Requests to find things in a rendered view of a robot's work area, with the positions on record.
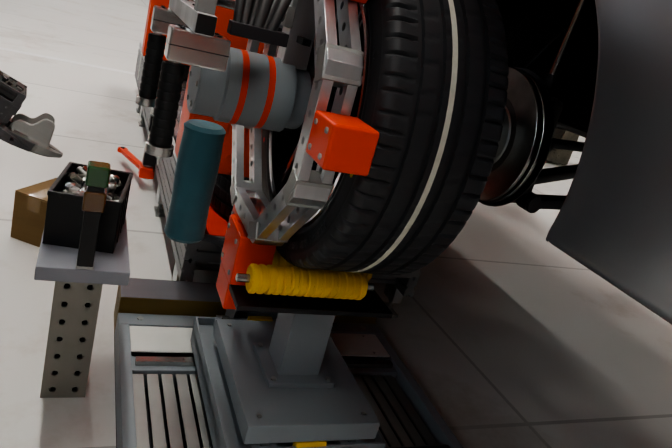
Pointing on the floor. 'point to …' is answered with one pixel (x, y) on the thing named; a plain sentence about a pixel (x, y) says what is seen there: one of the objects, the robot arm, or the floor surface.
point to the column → (70, 339)
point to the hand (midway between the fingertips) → (52, 155)
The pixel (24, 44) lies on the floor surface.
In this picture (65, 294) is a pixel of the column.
